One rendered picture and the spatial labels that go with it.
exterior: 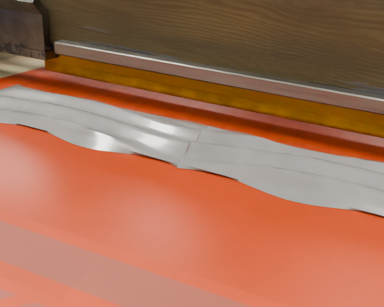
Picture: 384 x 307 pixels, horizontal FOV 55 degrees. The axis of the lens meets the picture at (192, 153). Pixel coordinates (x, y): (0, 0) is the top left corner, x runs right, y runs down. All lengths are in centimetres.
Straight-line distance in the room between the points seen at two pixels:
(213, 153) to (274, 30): 10
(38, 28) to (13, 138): 13
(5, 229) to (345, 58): 23
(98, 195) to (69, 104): 12
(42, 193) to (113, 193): 3
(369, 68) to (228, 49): 10
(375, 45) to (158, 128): 15
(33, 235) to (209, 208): 8
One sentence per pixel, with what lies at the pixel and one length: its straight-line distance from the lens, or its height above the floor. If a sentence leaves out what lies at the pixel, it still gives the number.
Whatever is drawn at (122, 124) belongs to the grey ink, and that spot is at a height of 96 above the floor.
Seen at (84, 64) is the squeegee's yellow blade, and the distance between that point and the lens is 35.
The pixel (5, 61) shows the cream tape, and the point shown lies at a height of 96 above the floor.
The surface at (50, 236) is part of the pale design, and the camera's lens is 16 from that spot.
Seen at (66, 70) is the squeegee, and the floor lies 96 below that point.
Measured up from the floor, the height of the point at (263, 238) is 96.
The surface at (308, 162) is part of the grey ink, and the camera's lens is 23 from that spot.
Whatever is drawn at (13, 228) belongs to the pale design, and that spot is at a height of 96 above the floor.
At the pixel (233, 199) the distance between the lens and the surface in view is 19.
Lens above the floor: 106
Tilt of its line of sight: 26 degrees down
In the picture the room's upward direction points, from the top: 6 degrees clockwise
